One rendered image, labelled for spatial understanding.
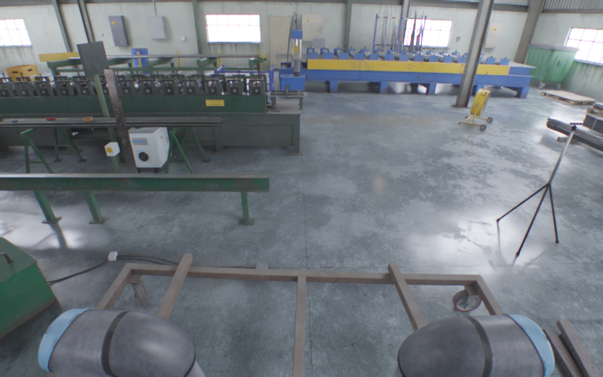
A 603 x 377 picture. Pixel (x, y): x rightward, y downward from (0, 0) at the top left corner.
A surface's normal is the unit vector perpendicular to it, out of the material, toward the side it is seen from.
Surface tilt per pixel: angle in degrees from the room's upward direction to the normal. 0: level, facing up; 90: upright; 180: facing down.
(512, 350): 41
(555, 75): 94
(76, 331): 20
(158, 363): 66
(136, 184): 90
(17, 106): 90
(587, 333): 0
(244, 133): 85
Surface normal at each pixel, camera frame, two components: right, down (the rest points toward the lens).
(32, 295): 0.89, 0.24
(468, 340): -0.20, -0.65
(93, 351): 0.00, -0.18
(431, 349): -0.71, -0.43
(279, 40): 0.02, 0.50
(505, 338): 0.02, -0.63
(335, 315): 0.02, -0.87
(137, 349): 0.45, -0.29
